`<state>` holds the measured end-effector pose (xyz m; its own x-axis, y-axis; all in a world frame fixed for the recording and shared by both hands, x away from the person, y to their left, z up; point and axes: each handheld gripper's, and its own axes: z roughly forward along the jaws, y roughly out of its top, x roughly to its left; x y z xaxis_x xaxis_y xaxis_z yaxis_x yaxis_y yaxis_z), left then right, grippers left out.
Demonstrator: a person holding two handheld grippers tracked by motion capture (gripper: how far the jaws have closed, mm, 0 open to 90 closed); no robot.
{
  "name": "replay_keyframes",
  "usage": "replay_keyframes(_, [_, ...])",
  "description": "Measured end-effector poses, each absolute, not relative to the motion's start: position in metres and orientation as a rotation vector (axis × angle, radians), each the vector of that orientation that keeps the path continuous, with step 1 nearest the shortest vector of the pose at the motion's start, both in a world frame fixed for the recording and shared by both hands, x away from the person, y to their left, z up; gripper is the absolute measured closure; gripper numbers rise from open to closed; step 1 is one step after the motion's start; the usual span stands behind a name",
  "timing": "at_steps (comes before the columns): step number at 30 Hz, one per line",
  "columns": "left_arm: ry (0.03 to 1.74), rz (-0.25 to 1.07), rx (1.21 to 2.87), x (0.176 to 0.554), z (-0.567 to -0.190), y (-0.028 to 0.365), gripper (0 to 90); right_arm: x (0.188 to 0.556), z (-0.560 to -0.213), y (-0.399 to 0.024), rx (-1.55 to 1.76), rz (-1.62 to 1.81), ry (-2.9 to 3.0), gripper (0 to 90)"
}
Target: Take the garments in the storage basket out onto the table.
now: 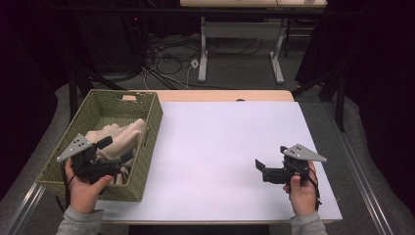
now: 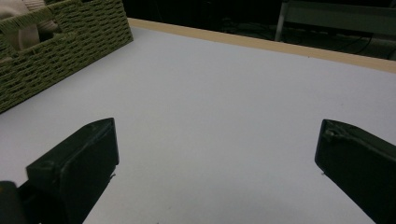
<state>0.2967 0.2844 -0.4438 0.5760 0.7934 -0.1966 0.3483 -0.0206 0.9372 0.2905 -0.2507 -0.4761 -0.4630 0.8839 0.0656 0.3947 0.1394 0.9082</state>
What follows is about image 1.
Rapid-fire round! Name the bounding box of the left hand-held gripper black cable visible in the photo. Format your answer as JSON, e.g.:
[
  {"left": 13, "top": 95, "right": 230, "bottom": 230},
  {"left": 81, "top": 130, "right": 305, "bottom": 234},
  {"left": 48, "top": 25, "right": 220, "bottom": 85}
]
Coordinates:
[{"left": 55, "top": 161, "right": 78, "bottom": 213}]

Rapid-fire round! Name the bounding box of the beige cloth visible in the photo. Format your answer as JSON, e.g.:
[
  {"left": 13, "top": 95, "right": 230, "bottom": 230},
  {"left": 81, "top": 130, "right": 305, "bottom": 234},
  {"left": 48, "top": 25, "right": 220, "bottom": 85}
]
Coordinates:
[{"left": 84, "top": 117, "right": 147, "bottom": 186}]

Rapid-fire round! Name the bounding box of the right hand-held gripper black cable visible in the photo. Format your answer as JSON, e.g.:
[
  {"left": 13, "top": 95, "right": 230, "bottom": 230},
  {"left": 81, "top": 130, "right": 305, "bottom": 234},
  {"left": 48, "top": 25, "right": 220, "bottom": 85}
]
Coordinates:
[{"left": 304, "top": 167, "right": 323, "bottom": 212}]

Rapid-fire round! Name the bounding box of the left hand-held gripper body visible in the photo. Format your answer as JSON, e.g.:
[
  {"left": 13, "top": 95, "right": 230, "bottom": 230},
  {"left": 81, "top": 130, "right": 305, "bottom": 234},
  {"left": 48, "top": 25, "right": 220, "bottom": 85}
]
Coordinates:
[{"left": 56, "top": 133, "right": 124, "bottom": 185}]

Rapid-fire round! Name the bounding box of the aluminium floor rail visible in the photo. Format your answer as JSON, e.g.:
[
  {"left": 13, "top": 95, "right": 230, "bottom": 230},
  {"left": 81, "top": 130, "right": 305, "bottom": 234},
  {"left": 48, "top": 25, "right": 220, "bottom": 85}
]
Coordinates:
[
  {"left": 2, "top": 181, "right": 46, "bottom": 235},
  {"left": 321, "top": 101, "right": 394, "bottom": 235}
]

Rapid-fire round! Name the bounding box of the hand-held gripper black cable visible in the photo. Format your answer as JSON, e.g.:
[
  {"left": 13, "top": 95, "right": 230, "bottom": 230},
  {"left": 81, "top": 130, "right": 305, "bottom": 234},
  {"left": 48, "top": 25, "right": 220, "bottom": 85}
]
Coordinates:
[
  {"left": 55, "top": 161, "right": 78, "bottom": 213},
  {"left": 304, "top": 167, "right": 323, "bottom": 212}
]

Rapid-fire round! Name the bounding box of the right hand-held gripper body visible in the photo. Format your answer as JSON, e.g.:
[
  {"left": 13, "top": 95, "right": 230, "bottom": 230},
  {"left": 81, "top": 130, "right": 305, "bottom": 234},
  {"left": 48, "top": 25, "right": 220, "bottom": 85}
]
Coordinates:
[{"left": 261, "top": 143, "right": 328, "bottom": 185}]

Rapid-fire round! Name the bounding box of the black metal stand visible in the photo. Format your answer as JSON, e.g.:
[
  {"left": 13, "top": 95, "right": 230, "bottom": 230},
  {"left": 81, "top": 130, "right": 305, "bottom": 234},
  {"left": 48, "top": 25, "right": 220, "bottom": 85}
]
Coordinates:
[
  {"left": 291, "top": 63, "right": 347, "bottom": 133},
  {"left": 66, "top": 16, "right": 126, "bottom": 122}
]

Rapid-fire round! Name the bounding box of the white floor cable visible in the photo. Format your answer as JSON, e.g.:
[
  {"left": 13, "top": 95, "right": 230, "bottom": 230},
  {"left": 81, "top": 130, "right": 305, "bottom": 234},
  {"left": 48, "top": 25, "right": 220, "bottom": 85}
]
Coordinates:
[{"left": 141, "top": 48, "right": 197, "bottom": 91}]

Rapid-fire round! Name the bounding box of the person's left hand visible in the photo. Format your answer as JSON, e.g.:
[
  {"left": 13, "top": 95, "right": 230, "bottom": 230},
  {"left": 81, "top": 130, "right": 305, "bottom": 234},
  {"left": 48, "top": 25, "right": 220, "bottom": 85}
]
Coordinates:
[{"left": 64, "top": 159, "right": 115, "bottom": 214}]

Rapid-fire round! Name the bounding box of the black floor cable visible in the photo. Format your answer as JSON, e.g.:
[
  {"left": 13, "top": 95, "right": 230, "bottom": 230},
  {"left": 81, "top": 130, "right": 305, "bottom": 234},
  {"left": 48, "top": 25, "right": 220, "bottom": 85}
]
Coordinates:
[
  {"left": 148, "top": 33, "right": 201, "bottom": 76},
  {"left": 207, "top": 36, "right": 264, "bottom": 56}
]

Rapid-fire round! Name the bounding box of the green woven basket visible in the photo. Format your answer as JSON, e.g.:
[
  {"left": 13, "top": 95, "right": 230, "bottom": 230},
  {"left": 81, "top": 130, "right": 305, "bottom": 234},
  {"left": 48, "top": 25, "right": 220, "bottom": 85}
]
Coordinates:
[{"left": 35, "top": 88, "right": 164, "bottom": 203}]

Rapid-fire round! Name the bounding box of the person's right hand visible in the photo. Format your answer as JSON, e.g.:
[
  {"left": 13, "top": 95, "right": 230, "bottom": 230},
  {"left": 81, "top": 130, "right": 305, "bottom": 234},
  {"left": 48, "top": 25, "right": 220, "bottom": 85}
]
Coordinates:
[{"left": 282, "top": 161, "right": 320, "bottom": 217}]

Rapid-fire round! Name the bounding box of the white table mat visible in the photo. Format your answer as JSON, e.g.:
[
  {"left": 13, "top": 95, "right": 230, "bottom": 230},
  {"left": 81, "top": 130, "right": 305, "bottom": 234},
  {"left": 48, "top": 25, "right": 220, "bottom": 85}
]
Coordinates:
[{"left": 95, "top": 100, "right": 344, "bottom": 224}]

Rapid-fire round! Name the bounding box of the white-legged desk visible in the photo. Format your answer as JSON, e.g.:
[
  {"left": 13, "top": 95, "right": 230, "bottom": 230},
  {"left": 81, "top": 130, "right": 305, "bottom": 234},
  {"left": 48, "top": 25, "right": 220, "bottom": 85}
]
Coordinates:
[{"left": 179, "top": 0, "right": 328, "bottom": 85}]

